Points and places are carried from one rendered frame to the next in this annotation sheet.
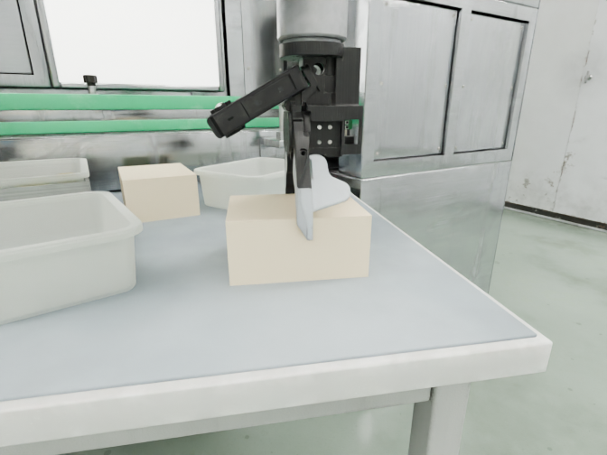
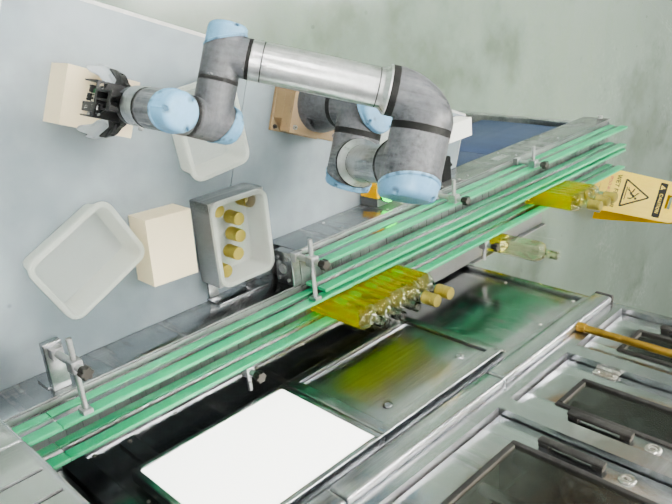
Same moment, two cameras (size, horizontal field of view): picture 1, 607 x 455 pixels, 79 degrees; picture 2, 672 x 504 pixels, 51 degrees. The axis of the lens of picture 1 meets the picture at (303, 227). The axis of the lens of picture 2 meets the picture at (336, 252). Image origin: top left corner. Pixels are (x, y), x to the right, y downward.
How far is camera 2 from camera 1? 1.57 m
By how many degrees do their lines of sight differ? 78
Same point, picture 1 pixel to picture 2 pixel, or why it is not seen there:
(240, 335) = (124, 35)
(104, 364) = (167, 38)
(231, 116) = not seen: hidden behind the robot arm
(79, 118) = (245, 325)
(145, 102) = (206, 351)
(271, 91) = not seen: hidden behind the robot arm
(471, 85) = not seen: outside the picture
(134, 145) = (195, 326)
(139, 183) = (179, 210)
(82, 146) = (230, 311)
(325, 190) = (100, 70)
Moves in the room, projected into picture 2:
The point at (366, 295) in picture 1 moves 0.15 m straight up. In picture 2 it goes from (62, 43) to (97, 43)
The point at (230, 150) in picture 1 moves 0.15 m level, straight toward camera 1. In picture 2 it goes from (103, 363) to (111, 297)
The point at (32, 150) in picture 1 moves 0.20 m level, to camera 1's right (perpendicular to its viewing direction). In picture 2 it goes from (258, 298) to (196, 285)
